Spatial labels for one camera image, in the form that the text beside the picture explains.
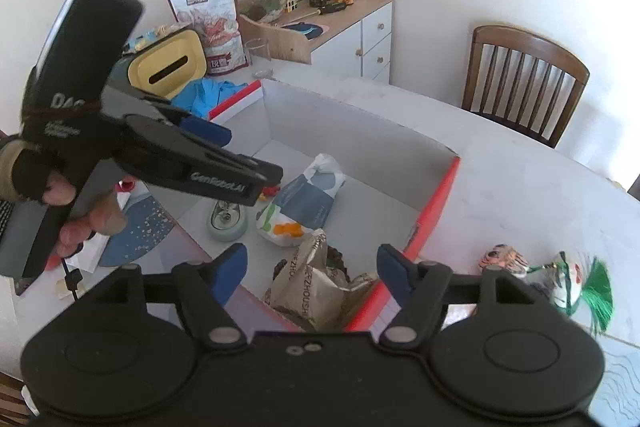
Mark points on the tissue box with yellow lid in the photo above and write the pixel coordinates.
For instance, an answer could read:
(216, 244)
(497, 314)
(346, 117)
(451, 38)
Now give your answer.
(170, 57)

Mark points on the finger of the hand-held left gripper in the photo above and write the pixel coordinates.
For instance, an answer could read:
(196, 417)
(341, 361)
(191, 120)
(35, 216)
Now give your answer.
(267, 174)
(210, 133)

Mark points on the red and white snack bag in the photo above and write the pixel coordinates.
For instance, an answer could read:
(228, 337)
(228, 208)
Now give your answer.
(210, 17)

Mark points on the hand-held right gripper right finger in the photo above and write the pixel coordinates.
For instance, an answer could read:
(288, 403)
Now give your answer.
(395, 272)

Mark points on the clear drinking glass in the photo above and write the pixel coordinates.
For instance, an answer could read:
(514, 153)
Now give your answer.
(260, 57)

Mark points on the white mask with green tassel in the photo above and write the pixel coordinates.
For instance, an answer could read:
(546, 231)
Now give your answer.
(570, 282)

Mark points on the striped cartoon face toy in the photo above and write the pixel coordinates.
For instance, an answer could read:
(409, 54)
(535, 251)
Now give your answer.
(502, 259)

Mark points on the dark blue pad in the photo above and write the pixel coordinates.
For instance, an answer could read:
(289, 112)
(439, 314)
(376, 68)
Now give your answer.
(305, 29)

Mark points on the light blue wavy placemat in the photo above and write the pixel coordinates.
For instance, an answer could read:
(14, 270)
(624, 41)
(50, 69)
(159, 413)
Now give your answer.
(620, 382)

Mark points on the blue cloth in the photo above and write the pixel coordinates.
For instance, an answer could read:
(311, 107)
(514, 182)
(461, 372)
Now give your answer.
(205, 97)

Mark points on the person's left hand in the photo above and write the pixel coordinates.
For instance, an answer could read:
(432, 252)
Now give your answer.
(60, 192)

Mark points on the white paper slip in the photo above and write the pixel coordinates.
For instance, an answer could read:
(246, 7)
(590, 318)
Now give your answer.
(92, 252)

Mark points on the mint green round case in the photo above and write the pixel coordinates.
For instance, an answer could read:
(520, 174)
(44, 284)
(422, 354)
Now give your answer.
(220, 232)

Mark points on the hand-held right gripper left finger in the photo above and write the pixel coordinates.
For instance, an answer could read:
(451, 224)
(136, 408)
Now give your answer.
(230, 267)

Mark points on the brown paper snack bag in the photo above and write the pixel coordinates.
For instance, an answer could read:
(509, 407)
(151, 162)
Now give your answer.
(310, 297)

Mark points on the small red toy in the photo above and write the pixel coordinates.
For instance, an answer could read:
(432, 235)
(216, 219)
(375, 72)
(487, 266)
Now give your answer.
(270, 192)

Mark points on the grey flat case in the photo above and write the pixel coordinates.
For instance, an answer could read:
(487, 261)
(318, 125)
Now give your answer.
(17, 237)

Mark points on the white and red cardboard box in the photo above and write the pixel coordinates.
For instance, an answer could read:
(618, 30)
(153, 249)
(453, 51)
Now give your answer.
(350, 122)

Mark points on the light wooden tray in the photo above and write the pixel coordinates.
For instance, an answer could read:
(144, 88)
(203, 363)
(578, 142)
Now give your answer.
(285, 44)

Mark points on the dark brown packet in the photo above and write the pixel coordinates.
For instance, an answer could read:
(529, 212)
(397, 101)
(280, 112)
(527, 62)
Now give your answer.
(337, 259)

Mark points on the blue speckled coaster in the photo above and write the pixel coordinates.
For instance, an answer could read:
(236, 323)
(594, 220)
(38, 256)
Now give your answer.
(140, 227)

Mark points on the white sideboard with wooden top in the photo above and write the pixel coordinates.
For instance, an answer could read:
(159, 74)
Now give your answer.
(375, 37)

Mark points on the clear wrapped snack packets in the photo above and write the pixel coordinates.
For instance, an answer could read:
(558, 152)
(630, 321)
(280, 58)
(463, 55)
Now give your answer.
(150, 38)

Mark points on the white and blue plastic bag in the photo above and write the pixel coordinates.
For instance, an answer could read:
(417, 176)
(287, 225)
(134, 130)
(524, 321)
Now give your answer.
(305, 202)

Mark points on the black and yellow screwdriver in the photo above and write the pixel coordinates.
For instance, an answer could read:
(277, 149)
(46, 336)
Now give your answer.
(330, 8)

